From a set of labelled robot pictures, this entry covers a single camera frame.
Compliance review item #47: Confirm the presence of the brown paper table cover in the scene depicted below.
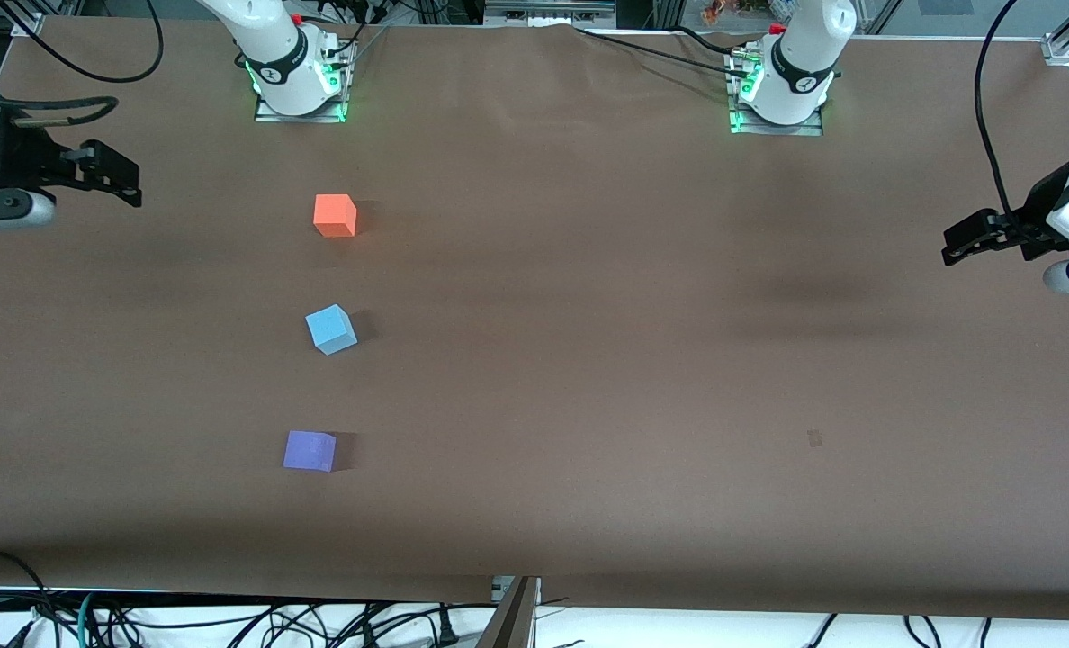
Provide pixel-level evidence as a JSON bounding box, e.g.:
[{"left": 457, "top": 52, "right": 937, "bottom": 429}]
[{"left": 0, "top": 16, "right": 1069, "bottom": 622}]

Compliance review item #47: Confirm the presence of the thick black looped cable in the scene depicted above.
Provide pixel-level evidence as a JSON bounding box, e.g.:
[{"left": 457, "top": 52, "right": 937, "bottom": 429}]
[{"left": 0, "top": 547, "right": 60, "bottom": 648}]

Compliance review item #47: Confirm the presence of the purple foam block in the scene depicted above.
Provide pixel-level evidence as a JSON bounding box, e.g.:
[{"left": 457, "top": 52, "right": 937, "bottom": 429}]
[{"left": 283, "top": 430, "right": 337, "bottom": 473}]

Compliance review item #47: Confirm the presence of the orange coloured clutter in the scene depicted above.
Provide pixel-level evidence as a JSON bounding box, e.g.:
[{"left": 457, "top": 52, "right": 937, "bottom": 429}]
[{"left": 701, "top": 0, "right": 792, "bottom": 26}]

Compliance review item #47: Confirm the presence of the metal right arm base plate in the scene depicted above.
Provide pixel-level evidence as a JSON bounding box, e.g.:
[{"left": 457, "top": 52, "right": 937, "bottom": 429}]
[{"left": 254, "top": 40, "right": 349, "bottom": 124}]

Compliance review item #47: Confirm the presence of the black cable with plug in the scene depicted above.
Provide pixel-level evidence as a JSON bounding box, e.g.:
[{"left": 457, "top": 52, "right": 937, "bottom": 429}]
[{"left": 229, "top": 601, "right": 463, "bottom": 648}]

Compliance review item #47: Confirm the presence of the aluminium profile post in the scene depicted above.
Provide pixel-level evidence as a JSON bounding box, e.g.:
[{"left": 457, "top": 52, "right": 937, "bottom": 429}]
[{"left": 476, "top": 576, "right": 542, "bottom": 648}]

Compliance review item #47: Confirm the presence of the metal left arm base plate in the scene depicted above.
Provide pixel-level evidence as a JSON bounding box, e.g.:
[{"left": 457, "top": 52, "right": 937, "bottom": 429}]
[{"left": 728, "top": 49, "right": 825, "bottom": 138}]

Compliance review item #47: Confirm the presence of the light blue foam block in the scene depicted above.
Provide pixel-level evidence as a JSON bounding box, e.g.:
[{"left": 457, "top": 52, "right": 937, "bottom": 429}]
[{"left": 305, "top": 304, "right": 359, "bottom": 356}]

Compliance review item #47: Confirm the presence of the long black table cable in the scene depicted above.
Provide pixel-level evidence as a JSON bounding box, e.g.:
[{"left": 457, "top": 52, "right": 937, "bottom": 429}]
[{"left": 575, "top": 25, "right": 756, "bottom": 84}]

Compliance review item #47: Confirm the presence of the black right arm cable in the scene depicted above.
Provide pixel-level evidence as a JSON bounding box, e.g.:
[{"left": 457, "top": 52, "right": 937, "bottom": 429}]
[{"left": 0, "top": 0, "right": 165, "bottom": 127}]

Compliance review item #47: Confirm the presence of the teal cable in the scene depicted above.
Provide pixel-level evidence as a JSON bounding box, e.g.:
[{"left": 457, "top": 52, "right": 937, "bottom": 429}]
[{"left": 74, "top": 591, "right": 105, "bottom": 648}]

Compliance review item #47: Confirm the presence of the orange foam block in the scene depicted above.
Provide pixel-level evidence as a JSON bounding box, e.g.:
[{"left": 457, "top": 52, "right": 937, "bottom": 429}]
[{"left": 313, "top": 193, "right": 358, "bottom": 239}]

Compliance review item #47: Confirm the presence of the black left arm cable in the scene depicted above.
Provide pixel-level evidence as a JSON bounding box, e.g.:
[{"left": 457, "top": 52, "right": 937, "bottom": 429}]
[{"left": 973, "top": 0, "right": 1041, "bottom": 240}]

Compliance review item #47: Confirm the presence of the grey equipment box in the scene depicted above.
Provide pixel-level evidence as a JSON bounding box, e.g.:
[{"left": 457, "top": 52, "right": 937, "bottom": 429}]
[{"left": 485, "top": 0, "right": 617, "bottom": 28}]

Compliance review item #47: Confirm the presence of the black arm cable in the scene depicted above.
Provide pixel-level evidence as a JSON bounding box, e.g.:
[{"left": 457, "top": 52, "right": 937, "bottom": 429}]
[
  {"left": 973, "top": 0, "right": 1041, "bottom": 240},
  {"left": 0, "top": 0, "right": 165, "bottom": 127}
]

